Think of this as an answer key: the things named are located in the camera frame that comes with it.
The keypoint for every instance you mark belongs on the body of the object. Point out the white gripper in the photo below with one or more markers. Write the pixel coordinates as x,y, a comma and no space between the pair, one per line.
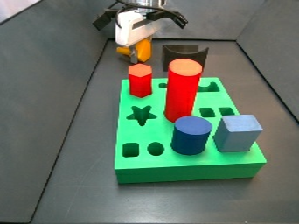
132,29

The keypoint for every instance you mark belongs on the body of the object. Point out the yellow three prong object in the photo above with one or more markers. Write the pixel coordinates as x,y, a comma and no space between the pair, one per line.
144,50

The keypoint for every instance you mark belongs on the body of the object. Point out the green foam shape board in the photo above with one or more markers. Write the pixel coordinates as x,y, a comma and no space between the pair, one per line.
207,145

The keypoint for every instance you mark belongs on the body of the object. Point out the red hexagonal prism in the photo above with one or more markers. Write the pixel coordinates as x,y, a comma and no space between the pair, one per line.
140,80

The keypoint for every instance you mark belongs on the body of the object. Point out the tall red cylinder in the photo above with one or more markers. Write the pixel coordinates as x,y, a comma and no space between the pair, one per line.
185,73

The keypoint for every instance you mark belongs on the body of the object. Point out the dark blue cylinder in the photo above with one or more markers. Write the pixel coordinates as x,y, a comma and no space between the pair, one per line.
190,135

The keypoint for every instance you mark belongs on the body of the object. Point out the light blue square block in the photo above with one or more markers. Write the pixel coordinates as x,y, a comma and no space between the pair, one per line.
237,133

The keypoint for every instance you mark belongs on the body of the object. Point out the black curved fixture bracket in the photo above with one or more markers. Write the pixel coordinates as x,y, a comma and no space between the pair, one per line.
174,52

